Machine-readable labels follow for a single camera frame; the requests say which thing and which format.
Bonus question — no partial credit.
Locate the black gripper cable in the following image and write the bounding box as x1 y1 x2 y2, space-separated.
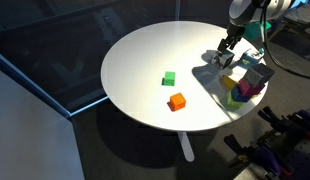
259 0 310 81

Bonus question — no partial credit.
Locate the blue lit metal frame rail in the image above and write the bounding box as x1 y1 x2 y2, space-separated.
0 49 110 118

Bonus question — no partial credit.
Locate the small green cube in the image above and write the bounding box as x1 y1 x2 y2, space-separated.
161 70 176 87

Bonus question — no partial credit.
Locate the magenta block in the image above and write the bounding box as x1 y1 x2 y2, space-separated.
237 78 266 98

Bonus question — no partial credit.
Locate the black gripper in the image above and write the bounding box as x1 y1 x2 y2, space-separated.
217 21 246 54

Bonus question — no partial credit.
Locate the small orange cube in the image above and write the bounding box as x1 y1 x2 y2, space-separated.
167 92 187 112

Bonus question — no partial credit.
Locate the yellow toy banana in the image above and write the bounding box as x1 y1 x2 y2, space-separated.
220 74 259 100

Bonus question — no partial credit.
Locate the black perforated mounting board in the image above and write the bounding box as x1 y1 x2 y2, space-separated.
268 133 310 180

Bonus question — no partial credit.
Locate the lime green block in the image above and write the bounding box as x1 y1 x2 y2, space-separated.
225 91 245 110

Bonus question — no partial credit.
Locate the white table leg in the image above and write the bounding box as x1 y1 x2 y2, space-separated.
176 130 196 163

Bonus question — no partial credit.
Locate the black purple clamp orange tip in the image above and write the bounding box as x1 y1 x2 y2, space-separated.
224 134 295 178
257 105 310 141

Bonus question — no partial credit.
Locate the dark blue block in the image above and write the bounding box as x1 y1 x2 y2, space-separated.
230 85 253 103

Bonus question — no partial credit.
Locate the dark grey cube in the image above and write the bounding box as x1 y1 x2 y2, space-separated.
244 63 276 89

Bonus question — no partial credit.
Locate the multicoloured foam cube with number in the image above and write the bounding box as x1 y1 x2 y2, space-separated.
235 52 263 71

